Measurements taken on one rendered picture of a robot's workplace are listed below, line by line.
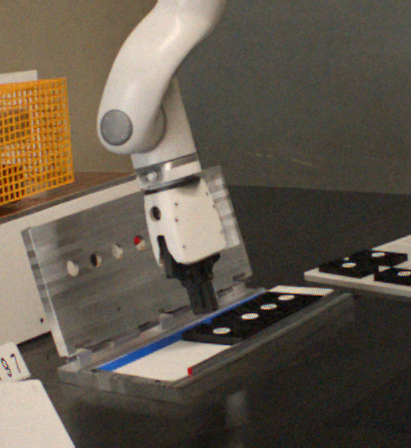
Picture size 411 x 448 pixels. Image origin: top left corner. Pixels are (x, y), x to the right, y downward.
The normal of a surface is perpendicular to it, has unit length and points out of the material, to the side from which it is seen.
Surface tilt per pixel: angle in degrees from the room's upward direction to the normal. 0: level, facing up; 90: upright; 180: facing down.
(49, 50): 90
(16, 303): 90
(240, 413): 0
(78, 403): 0
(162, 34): 45
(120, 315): 76
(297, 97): 90
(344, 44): 90
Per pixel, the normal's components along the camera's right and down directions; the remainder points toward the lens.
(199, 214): 0.78, -0.16
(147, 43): -0.13, -0.48
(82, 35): 0.79, 0.05
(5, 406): -0.09, -0.98
